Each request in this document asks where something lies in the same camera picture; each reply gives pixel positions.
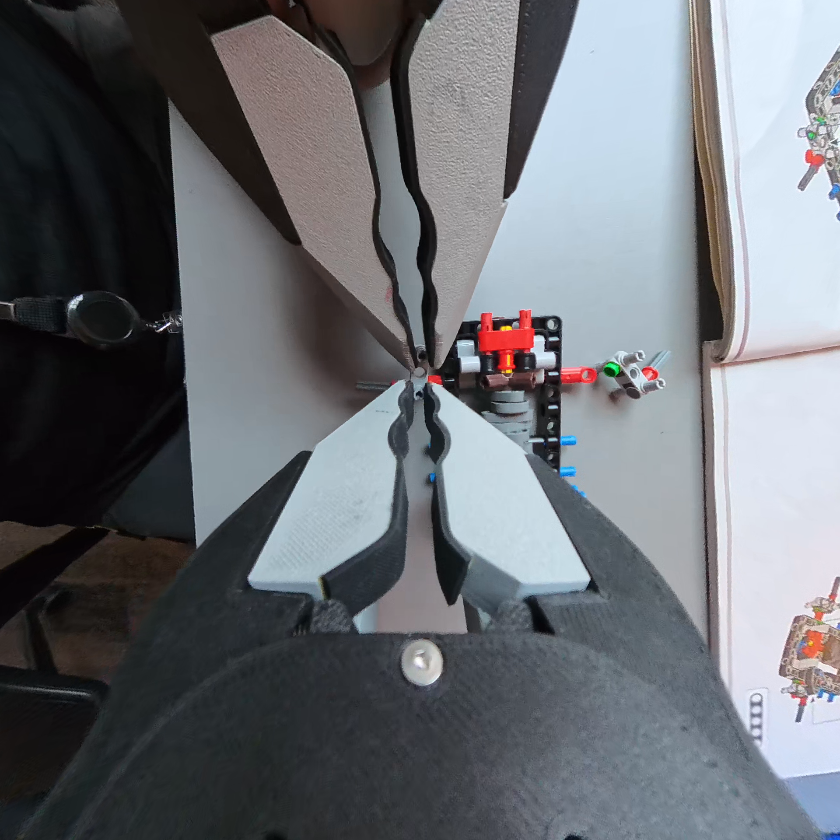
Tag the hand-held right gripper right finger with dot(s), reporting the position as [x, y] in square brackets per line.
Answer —
[505, 518]

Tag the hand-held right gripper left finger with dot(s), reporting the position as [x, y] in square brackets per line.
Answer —
[328, 512]

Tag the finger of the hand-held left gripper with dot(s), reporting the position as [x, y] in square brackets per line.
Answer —
[459, 131]
[295, 131]

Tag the grey lego knuckle with axle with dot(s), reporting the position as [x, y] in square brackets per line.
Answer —
[631, 377]
[418, 373]

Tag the black lego chassis assembly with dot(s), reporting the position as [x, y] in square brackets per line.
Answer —
[505, 338]

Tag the lego instruction booklet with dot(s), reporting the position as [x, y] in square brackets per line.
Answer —
[774, 459]

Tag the black badge reel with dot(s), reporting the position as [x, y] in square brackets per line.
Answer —
[98, 319]

